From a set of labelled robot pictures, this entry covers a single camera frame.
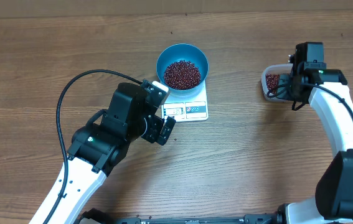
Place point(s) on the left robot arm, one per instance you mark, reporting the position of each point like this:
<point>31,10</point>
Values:
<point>101,144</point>

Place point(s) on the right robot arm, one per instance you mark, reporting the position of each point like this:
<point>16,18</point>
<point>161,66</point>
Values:
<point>326,91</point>

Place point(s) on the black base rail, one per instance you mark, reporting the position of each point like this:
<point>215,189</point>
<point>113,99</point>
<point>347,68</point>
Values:
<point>99,217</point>

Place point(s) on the red beans in bowl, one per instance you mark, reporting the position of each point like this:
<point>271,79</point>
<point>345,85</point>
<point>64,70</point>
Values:
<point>182,75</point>

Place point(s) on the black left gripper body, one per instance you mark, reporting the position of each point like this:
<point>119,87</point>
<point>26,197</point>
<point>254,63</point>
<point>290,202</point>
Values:
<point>152,130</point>

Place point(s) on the clear plastic container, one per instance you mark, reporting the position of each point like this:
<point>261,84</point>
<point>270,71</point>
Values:
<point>274,69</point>

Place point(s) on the blue metal bowl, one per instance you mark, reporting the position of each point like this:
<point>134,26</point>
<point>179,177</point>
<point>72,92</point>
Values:
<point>179,52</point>

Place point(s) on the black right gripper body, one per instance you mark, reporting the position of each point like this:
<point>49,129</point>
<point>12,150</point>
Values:
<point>290,86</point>

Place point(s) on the white digital kitchen scale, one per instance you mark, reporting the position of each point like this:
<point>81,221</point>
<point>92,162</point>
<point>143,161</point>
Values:
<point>187,105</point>

